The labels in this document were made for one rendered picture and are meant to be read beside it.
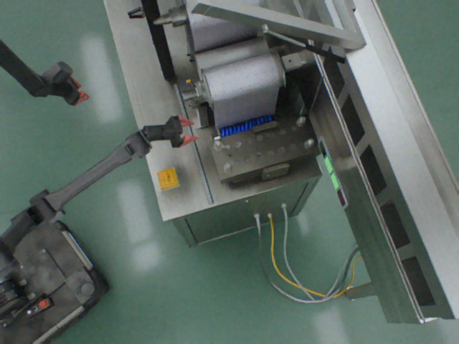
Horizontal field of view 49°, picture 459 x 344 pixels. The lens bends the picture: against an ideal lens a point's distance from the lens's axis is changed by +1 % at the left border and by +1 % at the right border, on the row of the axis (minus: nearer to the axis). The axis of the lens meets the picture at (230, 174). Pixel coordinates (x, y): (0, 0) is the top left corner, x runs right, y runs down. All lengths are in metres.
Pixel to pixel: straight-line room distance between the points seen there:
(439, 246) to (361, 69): 0.47
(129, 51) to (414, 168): 1.39
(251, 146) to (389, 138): 0.73
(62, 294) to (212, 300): 0.78
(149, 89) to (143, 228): 1.01
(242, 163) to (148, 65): 0.64
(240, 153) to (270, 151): 0.11
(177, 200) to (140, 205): 0.97
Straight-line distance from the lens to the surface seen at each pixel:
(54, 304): 2.71
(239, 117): 1.85
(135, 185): 2.95
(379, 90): 1.32
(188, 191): 1.97
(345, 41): 1.30
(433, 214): 1.25
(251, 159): 1.86
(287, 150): 1.88
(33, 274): 2.74
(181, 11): 1.75
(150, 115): 2.09
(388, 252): 1.46
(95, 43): 3.39
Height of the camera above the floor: 2.79
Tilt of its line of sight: 74 degrees down
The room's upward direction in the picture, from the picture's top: 2 degrees counter-clockwise
